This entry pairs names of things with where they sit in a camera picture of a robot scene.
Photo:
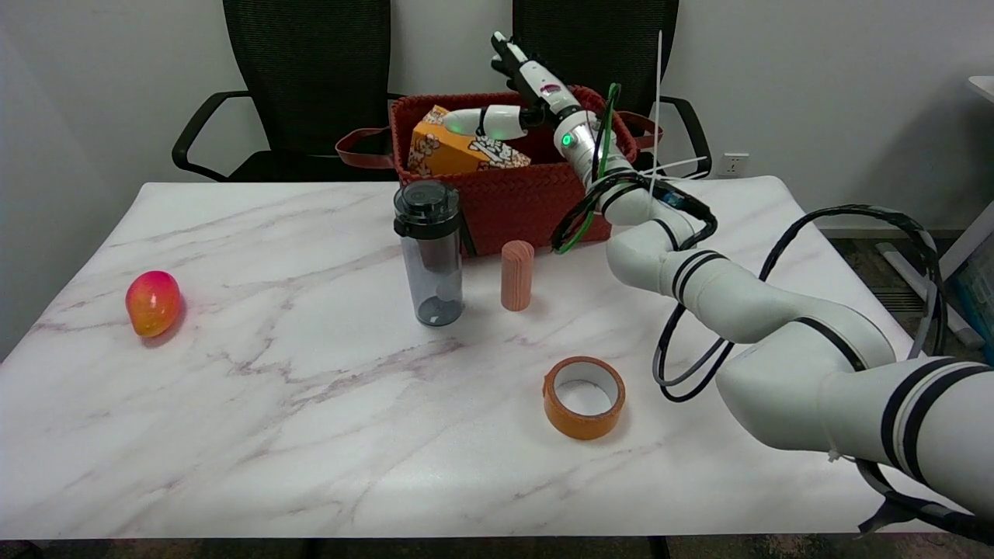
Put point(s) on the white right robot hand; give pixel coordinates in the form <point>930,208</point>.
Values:
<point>516,101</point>

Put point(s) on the orange popcorn box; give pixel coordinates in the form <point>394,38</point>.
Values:
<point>458,149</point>

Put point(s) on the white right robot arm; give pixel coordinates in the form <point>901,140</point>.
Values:
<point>761,310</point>

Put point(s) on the brown woven storage basket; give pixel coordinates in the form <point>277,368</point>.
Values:
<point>512,202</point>

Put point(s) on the black mesh office chair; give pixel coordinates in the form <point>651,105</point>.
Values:
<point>303,85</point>
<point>606,46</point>

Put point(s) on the pink wooden cylinder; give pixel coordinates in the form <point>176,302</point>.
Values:
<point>516,275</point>

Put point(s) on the clear bottle with black lid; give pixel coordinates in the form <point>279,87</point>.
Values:
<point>429,252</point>

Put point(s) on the orange tape roll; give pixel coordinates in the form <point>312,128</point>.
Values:
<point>583,397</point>

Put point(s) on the red yellow toy mango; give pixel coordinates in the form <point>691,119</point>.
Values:
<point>153,303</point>

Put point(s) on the white wall power outlet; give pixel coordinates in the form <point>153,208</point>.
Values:
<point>733,164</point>

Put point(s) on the white desk frame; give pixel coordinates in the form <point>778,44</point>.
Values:
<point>967,241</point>

